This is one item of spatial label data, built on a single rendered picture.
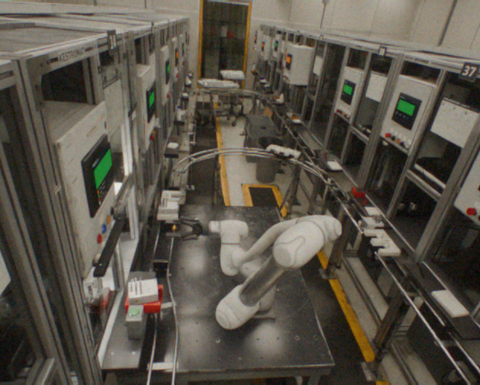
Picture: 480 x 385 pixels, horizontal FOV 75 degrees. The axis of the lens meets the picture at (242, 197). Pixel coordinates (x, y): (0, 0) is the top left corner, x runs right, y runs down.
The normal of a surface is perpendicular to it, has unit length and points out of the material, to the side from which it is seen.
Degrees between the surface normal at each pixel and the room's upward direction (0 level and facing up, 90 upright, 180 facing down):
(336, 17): 90
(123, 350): 0
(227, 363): 0
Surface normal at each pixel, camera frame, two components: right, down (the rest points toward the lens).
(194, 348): 0.10, -0.86
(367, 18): 0.10, 0.51
